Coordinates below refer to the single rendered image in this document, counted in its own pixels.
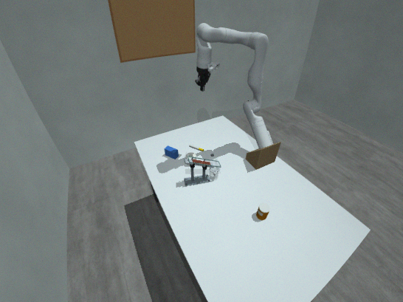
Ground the orange pill bottle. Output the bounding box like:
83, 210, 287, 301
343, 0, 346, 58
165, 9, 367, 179
256, 203, 270, 220

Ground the blue rectangular block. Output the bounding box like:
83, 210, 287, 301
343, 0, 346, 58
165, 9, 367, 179
165, 146, 179, 159

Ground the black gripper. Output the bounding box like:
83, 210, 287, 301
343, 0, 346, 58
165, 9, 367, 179
195, 67, 210, 92

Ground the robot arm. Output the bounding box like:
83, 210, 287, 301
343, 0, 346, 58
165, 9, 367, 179
196, 23, 273, 148

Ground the clear glass vial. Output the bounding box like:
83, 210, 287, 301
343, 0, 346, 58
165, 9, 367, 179
209, 169, 218, 181

